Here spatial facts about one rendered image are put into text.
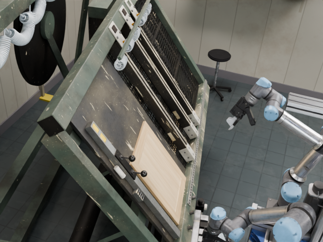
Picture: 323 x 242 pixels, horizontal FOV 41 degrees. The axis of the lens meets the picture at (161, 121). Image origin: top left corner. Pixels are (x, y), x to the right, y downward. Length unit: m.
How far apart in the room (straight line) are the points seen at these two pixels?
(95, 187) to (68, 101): 0.46
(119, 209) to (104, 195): 0.12
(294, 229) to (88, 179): 0.99
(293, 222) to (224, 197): 2.40
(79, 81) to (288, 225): 1.21
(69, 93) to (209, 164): 2.72
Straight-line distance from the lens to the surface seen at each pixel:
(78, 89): 2.19
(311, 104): 2.03
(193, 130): 3.42
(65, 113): 2.03
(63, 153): 2.09
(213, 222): 2.28
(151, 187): 2.64
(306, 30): 5.67
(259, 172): 4.66
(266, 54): 5.85
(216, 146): 4.84
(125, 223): 2.34
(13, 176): 3.33
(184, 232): 2.81
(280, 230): 1.95
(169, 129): 3.09
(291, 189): 2.69
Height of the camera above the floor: 3.07
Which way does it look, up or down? 37 degrees down
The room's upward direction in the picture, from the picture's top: 5 degrees clockwise
